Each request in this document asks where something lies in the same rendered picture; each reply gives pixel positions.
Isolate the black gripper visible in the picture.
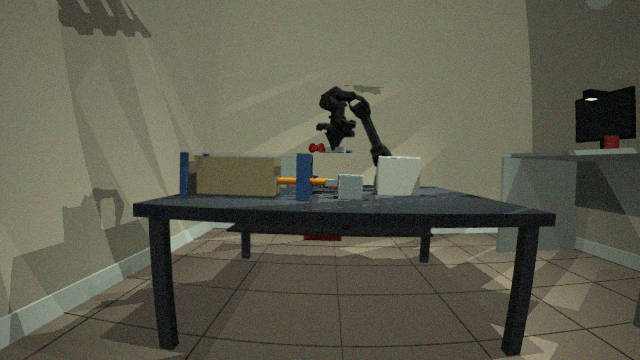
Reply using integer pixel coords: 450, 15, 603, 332
316, 113, 355, 150

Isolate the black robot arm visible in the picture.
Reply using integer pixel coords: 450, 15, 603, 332
319, 86, 393, 167

